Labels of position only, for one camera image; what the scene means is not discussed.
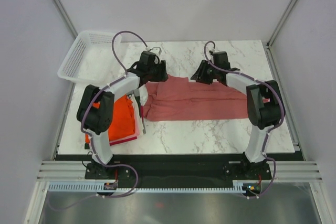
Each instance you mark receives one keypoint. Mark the light pink folded t-shirt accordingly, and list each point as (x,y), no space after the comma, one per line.
(127,138)

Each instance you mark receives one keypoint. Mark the white slotted cable duct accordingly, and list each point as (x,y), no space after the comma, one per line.
(101,187)

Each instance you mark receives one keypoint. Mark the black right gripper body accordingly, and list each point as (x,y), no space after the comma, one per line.
(207,73)

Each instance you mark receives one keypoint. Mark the white folded t-shirt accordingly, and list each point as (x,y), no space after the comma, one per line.
(141,97)

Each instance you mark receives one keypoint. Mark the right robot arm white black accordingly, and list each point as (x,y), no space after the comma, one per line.
(265,107)

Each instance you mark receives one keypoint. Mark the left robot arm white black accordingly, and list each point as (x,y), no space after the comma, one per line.
(95,112)

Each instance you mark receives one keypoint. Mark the white plastic basket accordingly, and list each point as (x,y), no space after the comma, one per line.
(90,58)

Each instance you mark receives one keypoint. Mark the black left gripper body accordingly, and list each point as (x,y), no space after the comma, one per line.
(157,73)

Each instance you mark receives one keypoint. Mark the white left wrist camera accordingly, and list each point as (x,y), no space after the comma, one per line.
(156,50)

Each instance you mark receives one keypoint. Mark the crimson folded t-shirt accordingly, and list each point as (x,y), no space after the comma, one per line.
(139,129)

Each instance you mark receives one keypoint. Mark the dusty pink t-shirt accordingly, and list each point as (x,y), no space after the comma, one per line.
(178,99)

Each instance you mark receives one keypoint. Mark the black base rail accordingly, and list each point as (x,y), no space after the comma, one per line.
(179,170)

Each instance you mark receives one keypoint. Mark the right aluminium frame post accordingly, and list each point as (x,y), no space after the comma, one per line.
(284,17)

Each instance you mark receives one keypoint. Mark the aluminium frame post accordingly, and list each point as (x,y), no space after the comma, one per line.
(284,17)
(65,17)

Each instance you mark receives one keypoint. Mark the left aluminium frame post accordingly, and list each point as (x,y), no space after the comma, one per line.
(65,17)

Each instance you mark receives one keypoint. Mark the orange folded t-shirt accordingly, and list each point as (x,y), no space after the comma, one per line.
(123,123)

